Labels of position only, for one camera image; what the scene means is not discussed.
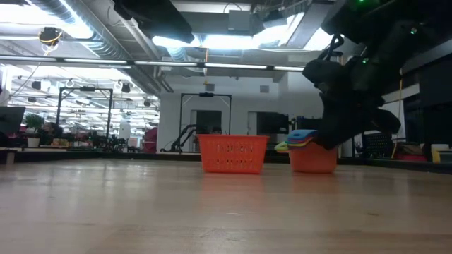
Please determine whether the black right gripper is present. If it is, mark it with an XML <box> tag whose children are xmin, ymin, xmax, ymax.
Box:
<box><xmin>315</xmin><ymin>58</ymin><xmax>402</xmax><ymax>151</ymax></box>

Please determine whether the blue measuring cup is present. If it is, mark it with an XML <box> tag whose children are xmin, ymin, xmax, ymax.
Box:
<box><xmin>286</xmin><ymin>129</ymin><xmax>319</xmax><ymax>139</ymax></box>

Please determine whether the orange measuring cup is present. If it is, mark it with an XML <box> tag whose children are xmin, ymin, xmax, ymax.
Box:
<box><xmin>288</xmin><ymin>140</ymin><xmax>338</xmax><ymax>174</ymax></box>

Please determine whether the yellow measuring cup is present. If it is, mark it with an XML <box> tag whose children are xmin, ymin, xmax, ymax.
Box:
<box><xmin>284</xmin><ymin>140</ymin><xmax>314</xmax><ymax>148</ymax></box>

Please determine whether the green measuring cup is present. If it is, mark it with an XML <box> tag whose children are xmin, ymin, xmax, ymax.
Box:
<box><xmin>274</xmin><ymin>141</ymin><xmax>295</xmax><ymax>153</ymax></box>

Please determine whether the orange plastic basket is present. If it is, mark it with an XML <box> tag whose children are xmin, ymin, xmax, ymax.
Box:
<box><xmin>196</xmin><ymin>134</ymin><xmax>270</xmax><ymax>175</ymax></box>

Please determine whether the black perforated panel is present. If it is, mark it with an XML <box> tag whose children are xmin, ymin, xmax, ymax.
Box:
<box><xmin>362</xmin><ymin>132</ymin><xmax>395</xmax><ymax>156</ymax></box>

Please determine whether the yellow plastic bin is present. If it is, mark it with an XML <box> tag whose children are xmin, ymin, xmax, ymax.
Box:
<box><xmin>431</xmin><ymin>147</ymin><xmax>452</xmax><ymax>164</ymax></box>

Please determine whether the LED light bar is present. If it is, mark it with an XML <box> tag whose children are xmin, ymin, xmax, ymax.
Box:
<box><xmin>0</xmin><ymin>55</ymin><xmax>307</xmax><ymax>73</ymax></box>

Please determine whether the red office chair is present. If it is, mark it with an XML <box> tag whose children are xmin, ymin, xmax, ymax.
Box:
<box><xmin>143</xmin><ymin>126</ymin><xmax>159</xmax><ymax>153</ymax></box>

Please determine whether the person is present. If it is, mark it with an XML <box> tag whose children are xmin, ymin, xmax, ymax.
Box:
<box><xmin>41</xmin><ymin>121</ymin><xmax>64</xmax><ymax>142</ymax></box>

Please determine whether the potted green plant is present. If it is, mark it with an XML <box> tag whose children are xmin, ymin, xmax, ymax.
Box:
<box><xmin>23</xmin><ymin>113</ymin><xmax>46</xmax><ymax>148</ymax></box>

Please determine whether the dark computer monitor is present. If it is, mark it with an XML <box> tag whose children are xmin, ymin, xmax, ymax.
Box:
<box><xmin>0</xmin><ymin>105</ymin><xmax>26</xmax><ymax>135</ymax></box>

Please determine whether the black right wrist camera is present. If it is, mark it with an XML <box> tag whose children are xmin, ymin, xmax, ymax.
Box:
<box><xmin>302</xmin><ymin>58</ymin><xmax>342</xmax><ymax>93</ymax></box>

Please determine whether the black metal frame rig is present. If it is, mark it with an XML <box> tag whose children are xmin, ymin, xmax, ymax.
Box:
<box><xmin>56</xmin><ymin>86</ymin><xmax>114</xmax><ymax>142</ymax></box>
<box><xmin>179</xmin><ymin>92</ymin><xmax>233</xmax><ymax>155</ymax></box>

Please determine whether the black aluminium table frame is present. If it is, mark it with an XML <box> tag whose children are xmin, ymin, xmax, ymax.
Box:
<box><xmin>0</xmin><ymin>150</ymin><xmax>452</xmax><ymax>174</ymax></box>

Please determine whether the yellow cable reel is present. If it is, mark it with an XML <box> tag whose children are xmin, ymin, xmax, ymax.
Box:
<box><xmin>37</xmin><ymin>26</ymin><xmax>64</xmax><ymax>47</ymax></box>

